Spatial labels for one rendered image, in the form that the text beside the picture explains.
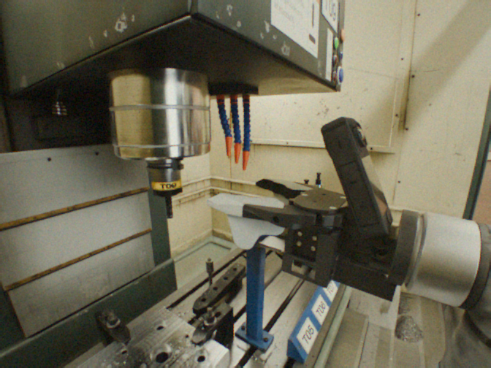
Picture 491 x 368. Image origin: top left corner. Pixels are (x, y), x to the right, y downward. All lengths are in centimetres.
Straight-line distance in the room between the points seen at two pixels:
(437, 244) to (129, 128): 36
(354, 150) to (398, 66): 106
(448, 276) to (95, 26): 39
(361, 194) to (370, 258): 7
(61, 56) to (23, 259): 58
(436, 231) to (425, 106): 105
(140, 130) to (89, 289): 70
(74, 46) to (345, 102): 113
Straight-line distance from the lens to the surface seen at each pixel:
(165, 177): 40
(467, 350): 30
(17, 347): 99
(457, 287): 24
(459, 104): 128
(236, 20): 23
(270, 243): 53
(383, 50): 130
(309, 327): 74
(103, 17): 30
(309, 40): 39
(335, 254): 25
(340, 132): 22
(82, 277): 92
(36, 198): 79
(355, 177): 22
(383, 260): 26
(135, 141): 35
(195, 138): 35
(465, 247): 23
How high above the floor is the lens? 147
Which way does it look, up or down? 15 degrees down
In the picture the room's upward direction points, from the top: straight up
